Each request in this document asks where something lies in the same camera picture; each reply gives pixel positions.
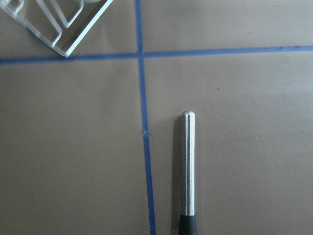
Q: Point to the steel muddler with black tip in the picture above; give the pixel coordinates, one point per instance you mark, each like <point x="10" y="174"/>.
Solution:
<point x="187" y="220"/>

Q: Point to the mint green cup on rack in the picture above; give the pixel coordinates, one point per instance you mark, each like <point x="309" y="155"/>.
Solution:
<point x="91" y="1"/>

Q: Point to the white wire cup rack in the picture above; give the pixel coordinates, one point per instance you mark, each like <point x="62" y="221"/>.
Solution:
<point x="60" y="24"/>

